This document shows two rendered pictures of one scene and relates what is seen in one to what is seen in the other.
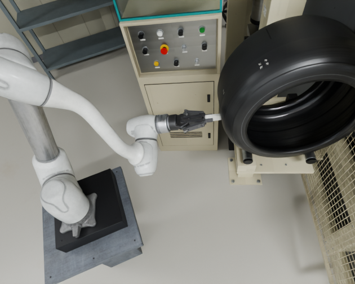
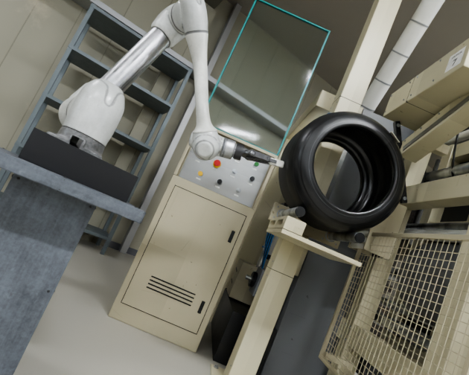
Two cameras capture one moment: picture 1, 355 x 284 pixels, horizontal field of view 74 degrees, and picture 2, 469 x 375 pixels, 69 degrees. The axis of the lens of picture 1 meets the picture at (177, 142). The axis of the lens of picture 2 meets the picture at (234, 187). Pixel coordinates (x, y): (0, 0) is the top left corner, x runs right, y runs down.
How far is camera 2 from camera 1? 1.48 m
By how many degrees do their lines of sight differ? 63
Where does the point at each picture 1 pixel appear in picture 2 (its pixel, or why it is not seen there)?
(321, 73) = (371, 124)
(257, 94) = (331, 120)
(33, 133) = (134, 59)
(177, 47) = (228, 169)
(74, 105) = (203, 55)
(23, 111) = (151, 42)
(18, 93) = (199, 10)
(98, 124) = (205, 79)
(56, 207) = (107, 90)
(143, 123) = not seen: hidden behind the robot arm
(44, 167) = not seen: hidden behind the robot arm
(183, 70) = (220, 194)
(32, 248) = not seen: outside the picture
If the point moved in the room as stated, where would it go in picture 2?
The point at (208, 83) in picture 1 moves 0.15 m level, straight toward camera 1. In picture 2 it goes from (240, 216) to (242, 215)
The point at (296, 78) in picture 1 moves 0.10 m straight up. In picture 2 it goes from (356, 120) to (364, 100)
